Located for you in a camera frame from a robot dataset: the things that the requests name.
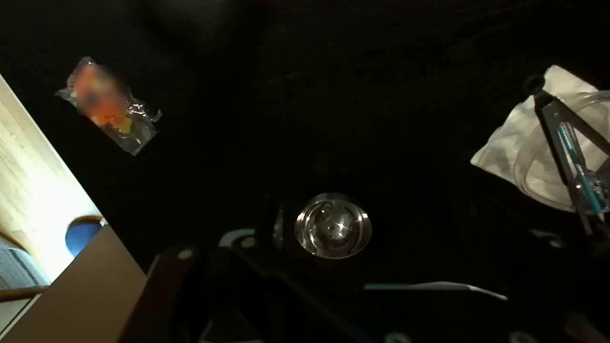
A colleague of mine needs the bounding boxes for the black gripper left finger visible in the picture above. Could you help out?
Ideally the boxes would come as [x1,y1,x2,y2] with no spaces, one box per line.
[116,246,213,343]

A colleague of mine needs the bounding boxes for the clear bag of orange candy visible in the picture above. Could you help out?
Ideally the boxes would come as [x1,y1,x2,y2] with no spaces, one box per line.
[53,55,162,158]

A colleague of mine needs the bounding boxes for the black tongs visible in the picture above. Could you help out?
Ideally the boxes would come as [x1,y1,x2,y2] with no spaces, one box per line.
[522,74,610,240]

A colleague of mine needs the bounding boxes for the blue round object on floor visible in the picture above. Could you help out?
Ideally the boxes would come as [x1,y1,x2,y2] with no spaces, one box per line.
[63,217,107,259]

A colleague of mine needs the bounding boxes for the wooden board beside frame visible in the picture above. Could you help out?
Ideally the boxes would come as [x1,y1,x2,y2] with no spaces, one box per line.
[0,225,149,343]

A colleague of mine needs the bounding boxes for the white paper napkin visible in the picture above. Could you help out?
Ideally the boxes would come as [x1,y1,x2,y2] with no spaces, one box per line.
[469,63,610,215]

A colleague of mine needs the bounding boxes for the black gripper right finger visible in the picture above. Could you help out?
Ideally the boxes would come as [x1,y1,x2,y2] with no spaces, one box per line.
[560,309,610,343]

